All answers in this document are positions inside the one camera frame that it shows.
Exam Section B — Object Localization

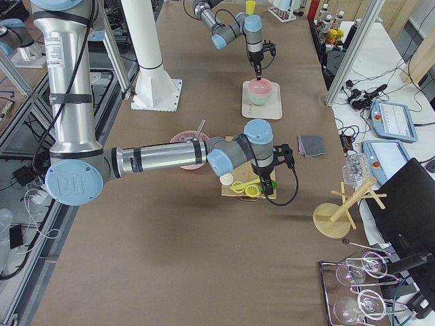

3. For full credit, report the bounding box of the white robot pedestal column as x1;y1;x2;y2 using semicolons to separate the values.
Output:
121;0;183;112

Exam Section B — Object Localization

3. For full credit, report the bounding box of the aluminium frame post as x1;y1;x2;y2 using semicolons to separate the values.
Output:
325;0;385;107

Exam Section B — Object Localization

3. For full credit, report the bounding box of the black monitor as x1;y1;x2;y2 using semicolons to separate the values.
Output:
368;158;434;274

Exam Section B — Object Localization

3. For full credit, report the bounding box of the wooden mug tree stand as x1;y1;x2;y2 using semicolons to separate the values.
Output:
312;159;388;238

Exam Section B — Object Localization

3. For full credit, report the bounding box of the upper lemon slice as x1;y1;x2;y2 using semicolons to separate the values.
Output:
245;184;262;198

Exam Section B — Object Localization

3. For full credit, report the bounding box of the blue teach pendant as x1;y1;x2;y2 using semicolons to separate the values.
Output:
362;140;411;185
370;101;418;143

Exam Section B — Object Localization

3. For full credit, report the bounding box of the bamboo cutting board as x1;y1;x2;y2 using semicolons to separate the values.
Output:
220;135;279;200

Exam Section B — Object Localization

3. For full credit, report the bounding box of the wine glass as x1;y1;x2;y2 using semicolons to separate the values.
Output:
333;289;387;325
335;251;387;287

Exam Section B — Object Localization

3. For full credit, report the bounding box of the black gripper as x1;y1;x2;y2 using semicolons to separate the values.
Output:
251;159;275;196
247;50;264;80

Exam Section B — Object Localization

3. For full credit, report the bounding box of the white rabbit tray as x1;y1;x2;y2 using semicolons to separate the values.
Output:
241;81;283;120

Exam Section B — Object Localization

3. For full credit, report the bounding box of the folded grey cloth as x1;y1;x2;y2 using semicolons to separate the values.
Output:
298;135;326;158

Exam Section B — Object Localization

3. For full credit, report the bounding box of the white steamed bun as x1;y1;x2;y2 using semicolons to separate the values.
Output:
220;173;234;186

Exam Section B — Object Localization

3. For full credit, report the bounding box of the large pink bowl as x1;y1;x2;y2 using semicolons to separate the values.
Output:
170;130;209;170

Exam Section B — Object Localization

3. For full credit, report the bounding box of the black framed glass rack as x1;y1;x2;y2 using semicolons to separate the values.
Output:
319;251;408;325

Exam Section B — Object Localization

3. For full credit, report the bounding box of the yellow plastic knife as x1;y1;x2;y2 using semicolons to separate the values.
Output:
230;179;260;192

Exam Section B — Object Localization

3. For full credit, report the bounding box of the metal ice scoop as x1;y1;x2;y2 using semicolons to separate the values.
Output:
192;119;206;141

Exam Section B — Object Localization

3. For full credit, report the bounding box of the white wire cup rack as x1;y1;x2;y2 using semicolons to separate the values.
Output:
268;0;304;22

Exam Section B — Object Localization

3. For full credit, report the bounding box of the small pink bowl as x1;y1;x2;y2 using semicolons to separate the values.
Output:
248;78;273;97

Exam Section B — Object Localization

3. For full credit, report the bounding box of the top green bowl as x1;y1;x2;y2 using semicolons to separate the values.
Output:
248;92;272;105

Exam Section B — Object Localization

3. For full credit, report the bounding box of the yellow plastic cup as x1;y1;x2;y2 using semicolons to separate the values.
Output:
245;0;256;15

